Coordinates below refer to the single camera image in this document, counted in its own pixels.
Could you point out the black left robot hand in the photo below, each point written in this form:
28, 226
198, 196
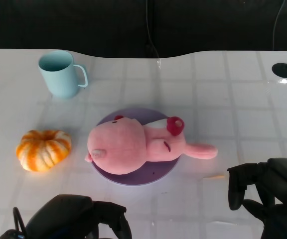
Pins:
71, 216

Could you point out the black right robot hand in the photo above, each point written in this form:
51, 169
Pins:
283, 189

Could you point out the pink plush doll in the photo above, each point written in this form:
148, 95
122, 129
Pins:
126, 147

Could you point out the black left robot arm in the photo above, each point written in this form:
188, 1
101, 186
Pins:
11, 235

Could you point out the lavender plate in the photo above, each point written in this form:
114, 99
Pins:
143, 176

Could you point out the orange white striped pumpkin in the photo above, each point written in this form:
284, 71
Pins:
42, 152

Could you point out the black desk grommet hole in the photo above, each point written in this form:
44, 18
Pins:
283, 70

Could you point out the light blue mug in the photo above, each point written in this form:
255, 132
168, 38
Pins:
60, 79

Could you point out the black backdrop curtain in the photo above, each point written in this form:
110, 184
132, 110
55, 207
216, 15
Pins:
83, 25

